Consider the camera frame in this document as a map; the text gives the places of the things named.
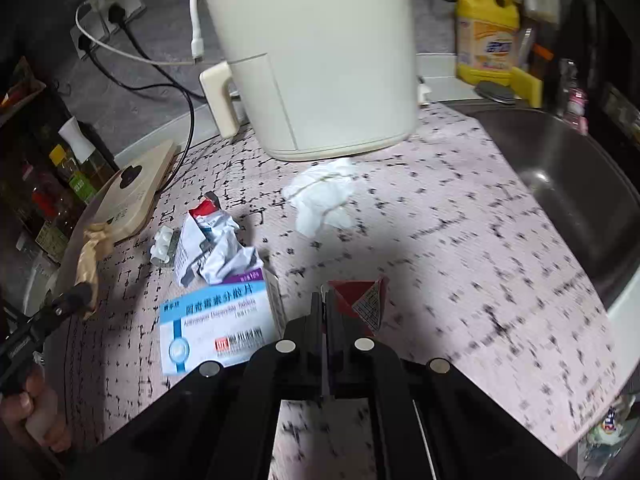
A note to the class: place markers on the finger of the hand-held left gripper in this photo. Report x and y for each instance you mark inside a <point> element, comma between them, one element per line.
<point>77,300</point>

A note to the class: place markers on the grey sink plug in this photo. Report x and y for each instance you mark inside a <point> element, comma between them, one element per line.
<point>494,92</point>

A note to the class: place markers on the white top spray bottle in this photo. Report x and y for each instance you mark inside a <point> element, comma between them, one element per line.
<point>80,140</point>

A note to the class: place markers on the cream air fryer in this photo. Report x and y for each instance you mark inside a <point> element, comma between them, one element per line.
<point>320,60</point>

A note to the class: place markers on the grey wall socket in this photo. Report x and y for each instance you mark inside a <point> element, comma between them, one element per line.
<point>131,0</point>
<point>92,30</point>

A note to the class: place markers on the blue white medicine box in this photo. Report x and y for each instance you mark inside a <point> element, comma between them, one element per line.
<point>220,325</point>

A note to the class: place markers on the red white wrapper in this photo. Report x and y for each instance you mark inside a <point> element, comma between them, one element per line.
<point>362,305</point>

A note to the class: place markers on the red cap oil bottle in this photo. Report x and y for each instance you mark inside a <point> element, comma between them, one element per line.
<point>50,205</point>

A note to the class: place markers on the yellow cap green label bottle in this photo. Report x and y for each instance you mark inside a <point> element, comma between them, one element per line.
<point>75,180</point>

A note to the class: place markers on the yellow sponge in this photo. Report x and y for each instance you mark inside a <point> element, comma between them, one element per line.
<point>527,87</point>

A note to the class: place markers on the person's left hand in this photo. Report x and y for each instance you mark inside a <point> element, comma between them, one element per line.
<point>37,415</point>

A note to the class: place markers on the patterned pink tablecloth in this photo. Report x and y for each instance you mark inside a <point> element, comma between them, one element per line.
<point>450,260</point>

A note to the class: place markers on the cream induction cooker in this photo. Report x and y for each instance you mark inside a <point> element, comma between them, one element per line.
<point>135,195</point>

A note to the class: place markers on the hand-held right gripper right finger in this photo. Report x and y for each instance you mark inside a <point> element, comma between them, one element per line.
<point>336,322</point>

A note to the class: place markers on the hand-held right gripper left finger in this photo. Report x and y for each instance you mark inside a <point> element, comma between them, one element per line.
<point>315,322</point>

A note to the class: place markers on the brown paper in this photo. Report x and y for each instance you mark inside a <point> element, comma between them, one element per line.
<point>95,260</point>

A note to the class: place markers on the yellow detergent bottle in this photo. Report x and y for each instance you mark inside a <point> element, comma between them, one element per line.
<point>487,35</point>

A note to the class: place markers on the small pink bottle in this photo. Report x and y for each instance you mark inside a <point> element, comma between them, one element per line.
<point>577,100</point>

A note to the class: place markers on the steel sink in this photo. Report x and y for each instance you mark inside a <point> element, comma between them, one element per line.
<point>565,185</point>

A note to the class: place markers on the crumpled silver printed wrapper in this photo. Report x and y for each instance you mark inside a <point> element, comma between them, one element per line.
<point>215,255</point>

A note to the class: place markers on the colourful snack packet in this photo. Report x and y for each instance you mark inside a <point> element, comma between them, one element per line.
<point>612,435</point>

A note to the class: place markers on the black dish rack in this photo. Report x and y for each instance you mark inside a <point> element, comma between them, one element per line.
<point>615,85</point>

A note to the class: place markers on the crumpled white tissue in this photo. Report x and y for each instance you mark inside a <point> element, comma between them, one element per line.
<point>320,195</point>

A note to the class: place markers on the white pill blister pack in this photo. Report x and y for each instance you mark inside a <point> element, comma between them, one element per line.
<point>164,247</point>

